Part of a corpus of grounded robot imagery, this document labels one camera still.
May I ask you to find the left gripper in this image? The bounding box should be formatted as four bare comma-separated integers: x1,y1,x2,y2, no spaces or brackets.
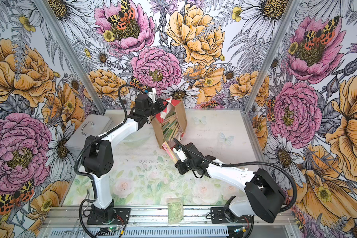
144,97,169,116

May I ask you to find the burlap tote bag red front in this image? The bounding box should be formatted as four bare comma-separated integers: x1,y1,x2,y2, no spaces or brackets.
152,97,187,149

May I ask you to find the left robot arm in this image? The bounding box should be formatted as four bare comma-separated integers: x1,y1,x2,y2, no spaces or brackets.
74,88,166,224

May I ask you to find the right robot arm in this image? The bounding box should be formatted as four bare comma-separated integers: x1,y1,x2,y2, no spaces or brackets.
173,143,286,223

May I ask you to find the green printed packet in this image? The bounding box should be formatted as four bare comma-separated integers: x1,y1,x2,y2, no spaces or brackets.
167,198,183,224

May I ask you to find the grey metal box with handle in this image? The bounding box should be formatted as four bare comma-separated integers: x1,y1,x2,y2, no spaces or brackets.
65,115,113,161

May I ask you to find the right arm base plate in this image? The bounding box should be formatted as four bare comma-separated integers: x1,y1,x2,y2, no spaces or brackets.
210,207,252,224

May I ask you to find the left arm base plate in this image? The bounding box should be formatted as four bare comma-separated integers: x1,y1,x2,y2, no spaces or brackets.
87,207,131,225

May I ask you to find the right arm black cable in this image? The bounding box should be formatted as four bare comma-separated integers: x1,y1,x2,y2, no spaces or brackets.
173,138,298,238

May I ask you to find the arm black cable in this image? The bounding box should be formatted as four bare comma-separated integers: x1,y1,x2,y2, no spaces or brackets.
173,138,298,238
73,84,149,238

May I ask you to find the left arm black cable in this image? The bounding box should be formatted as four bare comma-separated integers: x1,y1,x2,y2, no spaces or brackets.
73,84,149,238

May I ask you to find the aluminium front rail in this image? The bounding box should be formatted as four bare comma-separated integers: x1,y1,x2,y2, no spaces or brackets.
43,204,297,230

